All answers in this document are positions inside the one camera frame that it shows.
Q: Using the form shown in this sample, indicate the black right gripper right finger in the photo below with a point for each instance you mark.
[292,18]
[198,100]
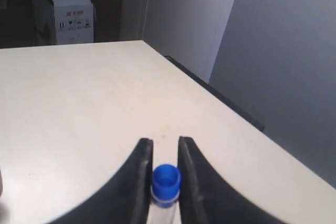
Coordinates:
[205,197]

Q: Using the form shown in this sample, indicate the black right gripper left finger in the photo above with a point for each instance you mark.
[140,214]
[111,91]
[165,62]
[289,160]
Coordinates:
[125,198]

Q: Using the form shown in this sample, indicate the blue capped tube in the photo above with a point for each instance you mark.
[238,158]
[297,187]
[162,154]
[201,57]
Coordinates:
[165,192]

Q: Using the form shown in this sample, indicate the person's bare hand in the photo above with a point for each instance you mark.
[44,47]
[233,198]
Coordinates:
[1,183]

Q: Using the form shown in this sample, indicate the white cardboard box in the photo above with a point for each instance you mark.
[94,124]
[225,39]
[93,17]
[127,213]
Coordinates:
[74,20]

